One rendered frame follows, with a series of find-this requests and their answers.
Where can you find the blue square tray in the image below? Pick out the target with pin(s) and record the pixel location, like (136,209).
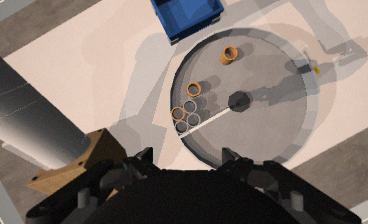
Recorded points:
(182,18)

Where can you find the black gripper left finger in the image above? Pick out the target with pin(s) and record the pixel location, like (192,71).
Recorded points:
(75,201)

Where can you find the grey round turning table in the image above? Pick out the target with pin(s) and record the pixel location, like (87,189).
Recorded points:
(264,105)

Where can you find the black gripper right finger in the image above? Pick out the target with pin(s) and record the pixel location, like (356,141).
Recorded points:
(306,203)

